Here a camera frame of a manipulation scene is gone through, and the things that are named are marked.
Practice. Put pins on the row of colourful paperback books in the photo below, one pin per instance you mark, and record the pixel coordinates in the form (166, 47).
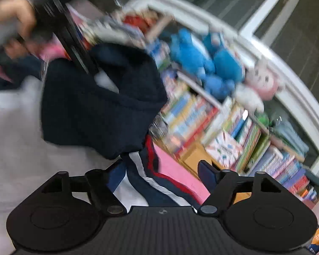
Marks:
(191, 114)

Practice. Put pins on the white patterned book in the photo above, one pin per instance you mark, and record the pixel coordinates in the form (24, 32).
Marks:
(223, 148)

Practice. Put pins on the wooden drawer organizer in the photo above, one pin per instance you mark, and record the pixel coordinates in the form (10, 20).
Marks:
(194, 155)

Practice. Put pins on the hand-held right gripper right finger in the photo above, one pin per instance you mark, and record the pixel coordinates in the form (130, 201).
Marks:
(206, 174)

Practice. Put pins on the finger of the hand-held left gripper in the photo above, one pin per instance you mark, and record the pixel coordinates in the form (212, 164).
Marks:
(79, 39)
(66, 39)

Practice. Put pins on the green plush toy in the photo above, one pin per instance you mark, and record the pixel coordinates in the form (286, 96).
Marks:
(263, 119)

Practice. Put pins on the blue plush toy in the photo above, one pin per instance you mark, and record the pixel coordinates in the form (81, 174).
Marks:
(226, 63)
(188, 50)

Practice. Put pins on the stack of pale blue books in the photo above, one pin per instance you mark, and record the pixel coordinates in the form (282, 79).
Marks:
(292, 138)

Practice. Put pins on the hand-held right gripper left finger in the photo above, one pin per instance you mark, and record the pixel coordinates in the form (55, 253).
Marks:
(116, 176)

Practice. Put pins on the navy white striped jacket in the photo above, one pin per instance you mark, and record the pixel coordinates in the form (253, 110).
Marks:
(95, 111)

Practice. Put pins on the person's left hand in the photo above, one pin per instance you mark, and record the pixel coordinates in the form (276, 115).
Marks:
(13, 10)

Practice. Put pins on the white pink plush toy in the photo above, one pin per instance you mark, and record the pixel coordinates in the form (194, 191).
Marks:
(263, 82)

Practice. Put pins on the pink bunny print blanket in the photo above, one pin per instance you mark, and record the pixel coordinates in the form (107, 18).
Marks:
(172, 164)

